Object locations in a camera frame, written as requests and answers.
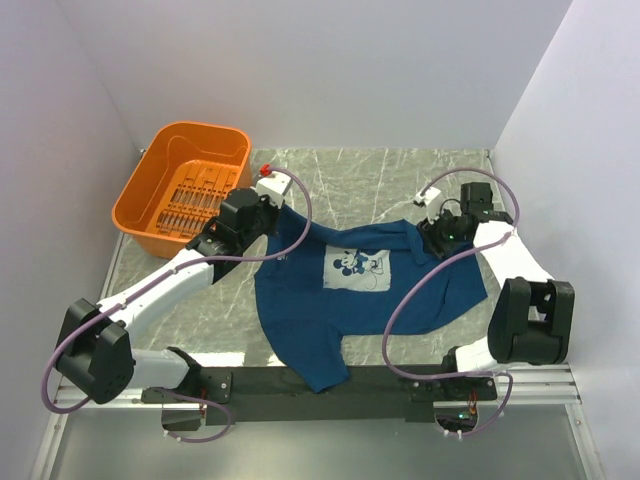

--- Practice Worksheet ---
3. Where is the blue Mickey Mouse t-shirt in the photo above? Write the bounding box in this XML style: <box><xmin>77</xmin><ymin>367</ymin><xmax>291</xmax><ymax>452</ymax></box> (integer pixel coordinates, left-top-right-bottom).
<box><xmin>253</xmin><ymin>208</ymin><xmax>488</xmax><ymax>394</ymax></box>

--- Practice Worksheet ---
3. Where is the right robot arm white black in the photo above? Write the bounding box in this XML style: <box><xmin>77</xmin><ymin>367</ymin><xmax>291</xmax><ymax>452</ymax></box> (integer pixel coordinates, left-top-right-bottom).
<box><xmin>414</xmin><ymin>182</ymin><xmax>575</xmax><ymax>399</ymax></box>

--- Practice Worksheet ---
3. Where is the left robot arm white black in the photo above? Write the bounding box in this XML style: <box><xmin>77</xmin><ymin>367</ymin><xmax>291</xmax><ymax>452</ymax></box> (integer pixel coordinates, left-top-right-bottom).
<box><xmin>45</xmin><ymin>180</ymin><xmax>287</xmax><ymax>404</ymax></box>

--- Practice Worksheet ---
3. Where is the orange plastic laundry basket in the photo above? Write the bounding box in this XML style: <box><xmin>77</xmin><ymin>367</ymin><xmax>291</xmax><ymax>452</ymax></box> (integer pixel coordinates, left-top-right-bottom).
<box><xmin>112</xmin><ymin>122</ymin><xmax>252</xmax><ymax>259</ymax></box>

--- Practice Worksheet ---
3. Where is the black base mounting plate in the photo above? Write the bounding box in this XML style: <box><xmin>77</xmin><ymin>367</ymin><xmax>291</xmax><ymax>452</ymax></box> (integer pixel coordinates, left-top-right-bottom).
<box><xmin>140</xmin><ymin>365</ymin><xmax>501</xmax><ymax>434</ymax></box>

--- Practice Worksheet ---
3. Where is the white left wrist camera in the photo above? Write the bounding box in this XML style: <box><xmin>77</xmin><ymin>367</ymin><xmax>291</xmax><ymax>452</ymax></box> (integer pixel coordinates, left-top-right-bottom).
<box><xmin>255</xmin><ymin>172</ymin><xmax>293</xmax><ymax>208</ymax></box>

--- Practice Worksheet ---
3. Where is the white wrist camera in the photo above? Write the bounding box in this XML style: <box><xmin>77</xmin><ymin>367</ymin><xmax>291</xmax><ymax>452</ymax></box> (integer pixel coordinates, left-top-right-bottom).
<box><xmin>255</xmin><ymin>172</ymin><xmax>293</xmax><ymax>208</ymax></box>
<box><xmin>413</xmin><ymin>187</ymin><xmax>442</xmax><ymax>208</ymax></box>

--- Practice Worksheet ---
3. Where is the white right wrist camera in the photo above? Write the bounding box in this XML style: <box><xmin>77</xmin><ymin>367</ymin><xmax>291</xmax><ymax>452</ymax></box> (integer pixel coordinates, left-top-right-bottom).
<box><xmin>413</xmin><ymin>187</ymin><xmax>442</xmax><ymax>208</ymax></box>

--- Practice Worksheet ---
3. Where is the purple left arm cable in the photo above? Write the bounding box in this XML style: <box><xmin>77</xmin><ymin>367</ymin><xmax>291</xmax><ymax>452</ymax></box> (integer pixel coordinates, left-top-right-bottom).
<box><xmin>39</xmin><ymin>163</ymin><xmax>314</xmax><ymax>444</ymax></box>

